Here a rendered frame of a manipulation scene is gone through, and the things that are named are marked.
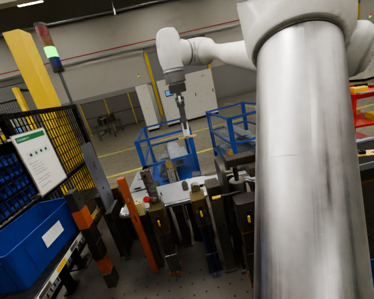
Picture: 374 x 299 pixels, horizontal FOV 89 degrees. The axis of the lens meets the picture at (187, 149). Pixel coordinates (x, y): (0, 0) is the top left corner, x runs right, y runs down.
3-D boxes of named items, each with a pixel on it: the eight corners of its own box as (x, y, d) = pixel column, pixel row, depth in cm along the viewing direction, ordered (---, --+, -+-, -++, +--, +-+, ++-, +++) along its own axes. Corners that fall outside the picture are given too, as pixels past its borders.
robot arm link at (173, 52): (169, 68, 75) (195, 64, 81) (159, 23, 70) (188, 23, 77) (157, 73, 83) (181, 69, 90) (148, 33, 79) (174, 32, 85)
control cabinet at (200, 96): (168, 127, 863) (153, 70, 789) (167, 125, 914) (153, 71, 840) (219, 113, 883) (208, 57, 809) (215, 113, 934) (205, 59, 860)
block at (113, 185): (140, 230, 122) (121, 180, 111) (138, 239, 114) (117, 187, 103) (127, 233, 122) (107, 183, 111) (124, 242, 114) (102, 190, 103)
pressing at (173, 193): (367, 136, 107) (367, 133, 107) (415, 147, 86) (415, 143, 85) (128, 194, 108) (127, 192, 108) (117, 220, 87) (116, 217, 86)
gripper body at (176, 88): (184, 81, 79) (189, 104, 82) (184, 82, 87) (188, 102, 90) (167, 85, 79) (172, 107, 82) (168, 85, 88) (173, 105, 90)
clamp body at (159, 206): (183, 260, 93) (164, 199, 82) (184, 280, 84) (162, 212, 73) (170, 264, 93) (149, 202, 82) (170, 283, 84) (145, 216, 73)
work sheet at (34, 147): (67, 177, 113) (43, 126, 103) (42, 197, 91) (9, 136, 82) (64, 178, 113) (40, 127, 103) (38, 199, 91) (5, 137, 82)
